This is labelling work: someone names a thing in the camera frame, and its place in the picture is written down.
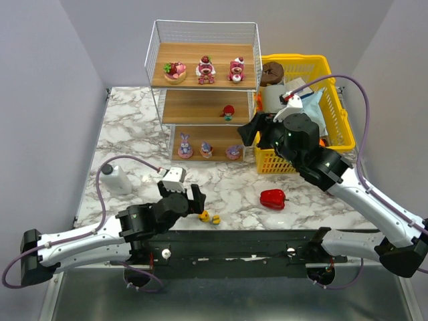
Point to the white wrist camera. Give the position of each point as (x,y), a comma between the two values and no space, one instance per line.
(173,179)
(292,104)

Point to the red strawberry toy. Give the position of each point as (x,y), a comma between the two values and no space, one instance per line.
(227,113)

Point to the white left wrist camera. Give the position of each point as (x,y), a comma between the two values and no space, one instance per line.
(173,179)

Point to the purple bunny donut toy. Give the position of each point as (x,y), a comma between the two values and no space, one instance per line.
(206,150)

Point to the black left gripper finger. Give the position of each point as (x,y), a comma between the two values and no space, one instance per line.
(164,193)
(197,203)

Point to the purple bunny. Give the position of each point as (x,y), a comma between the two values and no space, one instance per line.
(185,149)

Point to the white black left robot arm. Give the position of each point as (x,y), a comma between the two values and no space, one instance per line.
(119,237)

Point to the purple bunny figure toy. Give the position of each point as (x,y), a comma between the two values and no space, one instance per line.
(233,152)

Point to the white bottle grey cap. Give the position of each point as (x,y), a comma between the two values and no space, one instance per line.
(115,180)

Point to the brown chocolate donut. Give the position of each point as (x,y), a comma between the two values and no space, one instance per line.
(272,74)

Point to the white wire wooden shelf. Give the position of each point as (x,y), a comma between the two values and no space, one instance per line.
(195,109)

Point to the aluminium frame rail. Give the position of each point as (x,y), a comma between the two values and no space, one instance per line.
(359,290)

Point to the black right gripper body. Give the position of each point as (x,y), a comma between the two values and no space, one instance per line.
(262,130)

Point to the yellow duck toy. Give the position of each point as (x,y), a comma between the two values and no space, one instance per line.
(204,217)

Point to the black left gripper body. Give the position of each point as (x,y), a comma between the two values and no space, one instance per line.
(188,200)

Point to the pink strawberry cake toy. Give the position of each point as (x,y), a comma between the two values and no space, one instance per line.
(175,72)

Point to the pink bear cake toy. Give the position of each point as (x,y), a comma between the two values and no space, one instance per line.
(236,69)

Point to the yellow plastic basket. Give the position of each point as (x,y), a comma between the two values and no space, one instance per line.
(322,106)

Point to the pink bear strawberry toy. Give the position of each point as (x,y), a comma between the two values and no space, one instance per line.
(205,71)

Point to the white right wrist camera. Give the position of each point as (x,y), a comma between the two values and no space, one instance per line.
(292,104)

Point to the light blue snack bag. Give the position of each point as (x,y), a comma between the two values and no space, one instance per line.
(311,107)

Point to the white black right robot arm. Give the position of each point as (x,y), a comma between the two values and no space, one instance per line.
(399,244)

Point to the white blue box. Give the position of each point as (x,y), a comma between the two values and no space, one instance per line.
(297,83)

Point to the grey paper roll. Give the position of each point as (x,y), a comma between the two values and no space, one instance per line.
(270,98)

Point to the red bell pepper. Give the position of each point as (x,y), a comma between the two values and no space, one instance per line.
(273,199)

